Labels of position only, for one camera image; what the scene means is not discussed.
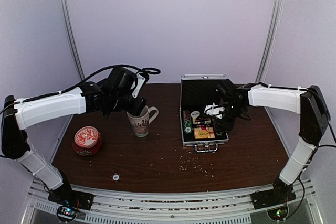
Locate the left aluminium frame post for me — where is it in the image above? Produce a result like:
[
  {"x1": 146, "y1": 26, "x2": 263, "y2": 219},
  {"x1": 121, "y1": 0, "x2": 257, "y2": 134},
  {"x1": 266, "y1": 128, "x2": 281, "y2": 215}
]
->
[{"x1": 60, "y1": 0, "x2": 85, "y2": 80}]

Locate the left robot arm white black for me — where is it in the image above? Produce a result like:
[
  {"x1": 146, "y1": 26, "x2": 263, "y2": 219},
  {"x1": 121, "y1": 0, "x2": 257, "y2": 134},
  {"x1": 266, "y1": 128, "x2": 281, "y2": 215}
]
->
[{"x1": 1, "y1": 65, "x2": 160, "y2": 205}]

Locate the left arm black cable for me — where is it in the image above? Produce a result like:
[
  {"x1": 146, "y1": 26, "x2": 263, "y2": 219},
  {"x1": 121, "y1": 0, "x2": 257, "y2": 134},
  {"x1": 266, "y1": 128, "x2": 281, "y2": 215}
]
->
[{"x1": 0, "y1": 64, "x2": 161, "y2": 116}]

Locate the right aluminium frame post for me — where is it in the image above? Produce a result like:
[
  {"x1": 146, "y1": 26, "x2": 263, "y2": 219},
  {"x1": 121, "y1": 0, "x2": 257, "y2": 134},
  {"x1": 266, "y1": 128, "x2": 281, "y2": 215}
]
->
[{"x1": 256, "y1": 0, "x2": 283, "y2": 82}]

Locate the red patterned bowl with lid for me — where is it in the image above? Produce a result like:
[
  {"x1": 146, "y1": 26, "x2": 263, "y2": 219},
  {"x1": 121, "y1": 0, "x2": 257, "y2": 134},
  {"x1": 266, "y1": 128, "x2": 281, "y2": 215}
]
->
[{"x1": 72, "y1": 126, "x2": 103, "y2": 156}]

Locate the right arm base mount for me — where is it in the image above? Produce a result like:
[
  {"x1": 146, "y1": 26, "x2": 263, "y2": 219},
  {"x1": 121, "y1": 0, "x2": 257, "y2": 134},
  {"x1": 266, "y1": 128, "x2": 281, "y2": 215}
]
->
[{"x1": 251, "y1": 189, "x2": 296, "y2": 222}]

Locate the aluminium poker case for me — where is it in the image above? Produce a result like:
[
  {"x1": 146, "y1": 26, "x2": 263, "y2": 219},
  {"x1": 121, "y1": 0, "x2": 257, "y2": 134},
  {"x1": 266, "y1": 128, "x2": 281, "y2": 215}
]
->
[{"x1": 179, "y1": 74, "x2": 229, "y2": 153}]

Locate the white decorated mug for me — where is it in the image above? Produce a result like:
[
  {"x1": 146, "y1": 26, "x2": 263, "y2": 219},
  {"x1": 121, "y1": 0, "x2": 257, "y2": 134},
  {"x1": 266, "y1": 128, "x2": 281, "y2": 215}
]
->
[{"x1": 127, "y1": 106, "x2": 159, "y2": 138}]

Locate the black red triangle all-in marker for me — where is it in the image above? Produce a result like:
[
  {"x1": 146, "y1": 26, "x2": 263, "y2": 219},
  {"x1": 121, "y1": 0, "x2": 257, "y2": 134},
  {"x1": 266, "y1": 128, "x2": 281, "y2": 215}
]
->
[{"x1": 194, "y1": 116, "x2": 211, "y2": 124}]

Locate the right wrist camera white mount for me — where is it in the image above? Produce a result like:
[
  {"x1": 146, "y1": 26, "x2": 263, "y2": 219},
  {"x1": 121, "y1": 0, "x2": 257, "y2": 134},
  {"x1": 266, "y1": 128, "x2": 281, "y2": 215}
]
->
[{"x1": 204, "y1": 103, "x2": 225, "y2": 119}]

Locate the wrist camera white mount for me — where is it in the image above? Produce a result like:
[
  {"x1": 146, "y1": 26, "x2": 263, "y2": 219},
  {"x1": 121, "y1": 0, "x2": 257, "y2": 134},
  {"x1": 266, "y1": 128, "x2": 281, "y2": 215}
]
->
[
  {"x1": 204, "y1": 103, "x2": 225, "y2": 119},
  {"x1": 131, "y1": 72, "x2": 149, "y2": 98}
]

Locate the yellow big blind button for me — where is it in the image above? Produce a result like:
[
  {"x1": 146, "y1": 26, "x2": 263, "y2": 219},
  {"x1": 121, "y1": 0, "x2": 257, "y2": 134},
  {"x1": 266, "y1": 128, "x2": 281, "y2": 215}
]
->
[{"x1": 198, "y1": 130, "x2": 209, "y2": 138}]

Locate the blue yellow card deck box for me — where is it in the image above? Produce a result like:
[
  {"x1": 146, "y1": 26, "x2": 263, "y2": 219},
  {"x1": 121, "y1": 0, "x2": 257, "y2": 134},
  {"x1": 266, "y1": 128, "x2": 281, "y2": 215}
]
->
[{"x1": 192, "y1": 115, "x2": 212, "y2": 125}]

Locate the red yellow card deck box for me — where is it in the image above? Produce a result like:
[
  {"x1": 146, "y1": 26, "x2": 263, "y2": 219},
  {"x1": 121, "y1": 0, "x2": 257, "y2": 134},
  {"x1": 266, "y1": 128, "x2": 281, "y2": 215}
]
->
[{"x1": 193, "y1": 127, "x2": 215, "y2": 139}]

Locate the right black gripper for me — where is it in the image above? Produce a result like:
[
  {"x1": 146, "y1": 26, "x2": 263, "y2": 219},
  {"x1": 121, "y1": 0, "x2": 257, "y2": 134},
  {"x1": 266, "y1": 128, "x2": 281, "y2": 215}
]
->
[{"x1": 215, "y1": 102, "x2": 245, "y2": 133}]

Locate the green red chip stack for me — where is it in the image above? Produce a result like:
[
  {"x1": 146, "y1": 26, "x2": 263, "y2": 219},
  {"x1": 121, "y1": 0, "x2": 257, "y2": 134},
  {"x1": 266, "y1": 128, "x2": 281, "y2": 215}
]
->
[{"x1": 183, "y1": 110, "x2": 193, "y2": 134}]

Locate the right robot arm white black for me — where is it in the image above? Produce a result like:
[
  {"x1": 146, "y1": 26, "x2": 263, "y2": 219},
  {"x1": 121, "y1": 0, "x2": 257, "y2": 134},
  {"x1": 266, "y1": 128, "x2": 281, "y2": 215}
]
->
[{"x1": 204, "y1": 79, "x2": 331, "y2": 204}]

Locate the white dealer button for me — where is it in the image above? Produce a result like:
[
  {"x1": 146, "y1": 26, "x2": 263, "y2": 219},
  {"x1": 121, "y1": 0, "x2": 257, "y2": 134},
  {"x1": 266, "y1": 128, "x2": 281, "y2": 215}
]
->
[{"x1": 190, "y1": 110, "x2": 201, "y2": 118}]

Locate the aluminium frame post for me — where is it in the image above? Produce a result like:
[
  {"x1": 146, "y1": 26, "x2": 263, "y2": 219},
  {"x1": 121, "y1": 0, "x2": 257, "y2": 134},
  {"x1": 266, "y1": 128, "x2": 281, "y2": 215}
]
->
[
  {"x1": 256, "y1": 0, "x2": 283, "y2": 82},
  {"x1": 60, "y1": 0, "x2": 85, "y2": 80}
]

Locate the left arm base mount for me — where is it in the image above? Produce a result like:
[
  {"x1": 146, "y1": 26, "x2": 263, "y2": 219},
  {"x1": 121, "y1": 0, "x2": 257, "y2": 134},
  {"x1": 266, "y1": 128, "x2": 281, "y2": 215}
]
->
[{"x1": 48, "y1": 191, "x2": 94, "y2": 223}]

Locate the poker chip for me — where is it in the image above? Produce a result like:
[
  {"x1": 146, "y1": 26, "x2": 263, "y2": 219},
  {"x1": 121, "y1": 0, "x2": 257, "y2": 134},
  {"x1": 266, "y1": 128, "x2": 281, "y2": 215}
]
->
[{"x1": 111, "y1": 174, "x2": 121, "y2": 182}]

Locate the front aluminium rail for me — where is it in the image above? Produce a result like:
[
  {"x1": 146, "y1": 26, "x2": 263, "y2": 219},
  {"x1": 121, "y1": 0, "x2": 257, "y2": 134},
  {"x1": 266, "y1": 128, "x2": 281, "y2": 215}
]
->
[{"x1": 22, "y1": 179, "x2": 323, "y2": 224}]

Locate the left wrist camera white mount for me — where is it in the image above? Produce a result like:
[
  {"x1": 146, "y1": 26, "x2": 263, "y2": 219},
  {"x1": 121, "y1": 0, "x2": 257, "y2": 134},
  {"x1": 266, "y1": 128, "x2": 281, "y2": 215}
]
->
[{"x1": 131, "y1": 72, "x2": 149, "y2": 98}]

